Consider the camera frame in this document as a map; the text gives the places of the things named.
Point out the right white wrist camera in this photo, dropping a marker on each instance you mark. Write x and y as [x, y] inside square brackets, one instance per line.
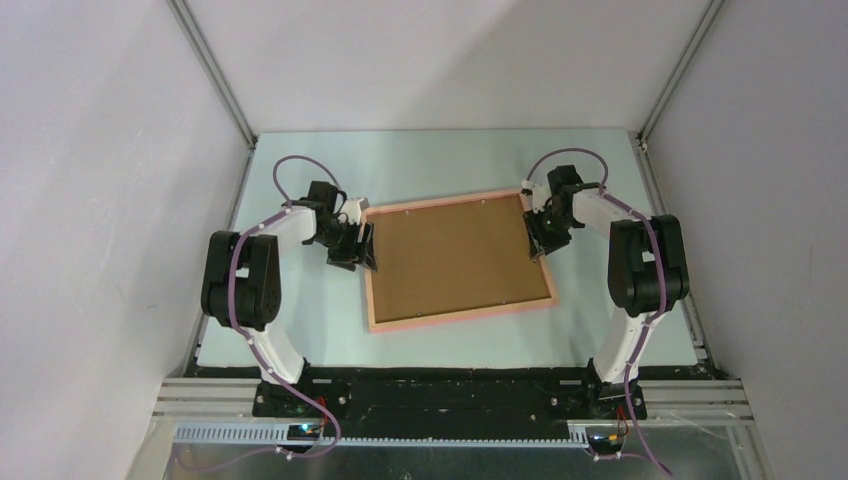
[537, 195]

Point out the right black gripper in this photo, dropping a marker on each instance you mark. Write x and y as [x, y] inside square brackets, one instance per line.
[538, 241]

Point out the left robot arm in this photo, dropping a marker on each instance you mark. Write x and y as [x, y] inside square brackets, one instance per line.
[242, 284]

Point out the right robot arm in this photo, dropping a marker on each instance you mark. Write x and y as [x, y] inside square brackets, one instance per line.
[647, 273]

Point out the left aluminium corner post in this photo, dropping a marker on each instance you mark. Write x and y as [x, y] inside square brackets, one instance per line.
[198, 42]

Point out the aluminium corner post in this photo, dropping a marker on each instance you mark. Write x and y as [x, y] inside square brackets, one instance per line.
[681, 66]
[198, 42]

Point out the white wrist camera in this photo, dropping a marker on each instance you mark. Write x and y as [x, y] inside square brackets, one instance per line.
[537, 195]
[351, 211]

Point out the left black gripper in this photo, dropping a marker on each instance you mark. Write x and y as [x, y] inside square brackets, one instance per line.
[344, 259]

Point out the right aluminium corner post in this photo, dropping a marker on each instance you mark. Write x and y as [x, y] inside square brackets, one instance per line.
[681, 66]

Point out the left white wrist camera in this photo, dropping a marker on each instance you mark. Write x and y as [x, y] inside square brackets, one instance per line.
[351, 211]

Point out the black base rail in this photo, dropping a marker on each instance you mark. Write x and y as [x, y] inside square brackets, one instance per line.
[452, 404]

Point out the brown cardboard backing board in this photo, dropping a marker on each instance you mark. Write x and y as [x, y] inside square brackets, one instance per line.
[457, 258]

